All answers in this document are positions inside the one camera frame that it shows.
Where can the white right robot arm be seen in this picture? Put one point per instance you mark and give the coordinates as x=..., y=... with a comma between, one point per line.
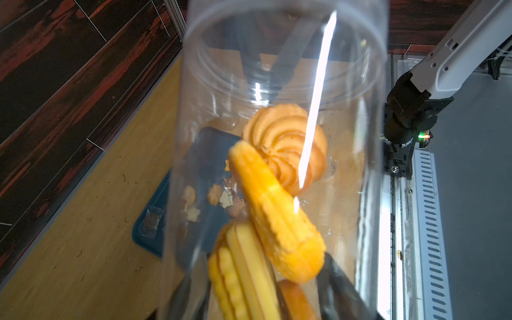
x=422, y=93

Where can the blue plastic tray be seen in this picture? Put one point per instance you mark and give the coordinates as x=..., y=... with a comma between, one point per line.
x=160, y=224

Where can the round plain cookie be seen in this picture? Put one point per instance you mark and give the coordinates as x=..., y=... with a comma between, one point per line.
x=189, y=195

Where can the wrapped white flower cookie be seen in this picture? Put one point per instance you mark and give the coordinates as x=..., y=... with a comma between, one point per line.
x=192, y=214

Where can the flower shaped butter cookie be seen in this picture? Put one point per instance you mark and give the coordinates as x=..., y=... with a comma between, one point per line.
x=214, y=194

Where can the brown star iced cookie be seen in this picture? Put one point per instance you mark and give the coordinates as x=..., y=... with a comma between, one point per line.
x=237, y=206

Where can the aluminium corner post left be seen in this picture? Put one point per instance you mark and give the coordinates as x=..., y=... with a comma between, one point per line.
x=177, y=10

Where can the yellow ridged corn snack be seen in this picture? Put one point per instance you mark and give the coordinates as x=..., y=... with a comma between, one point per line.
x=293, y=244

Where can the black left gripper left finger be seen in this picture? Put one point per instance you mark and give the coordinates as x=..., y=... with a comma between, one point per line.
x=188, y=304

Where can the clear jar with yellow snacks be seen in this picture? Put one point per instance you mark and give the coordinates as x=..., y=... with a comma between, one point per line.
x=327, y=57

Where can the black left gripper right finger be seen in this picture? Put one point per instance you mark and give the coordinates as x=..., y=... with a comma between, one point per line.
x=338, y=298

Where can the wrapped dark chocolate cookie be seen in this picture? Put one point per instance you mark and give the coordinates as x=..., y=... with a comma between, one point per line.
x=151, y=220

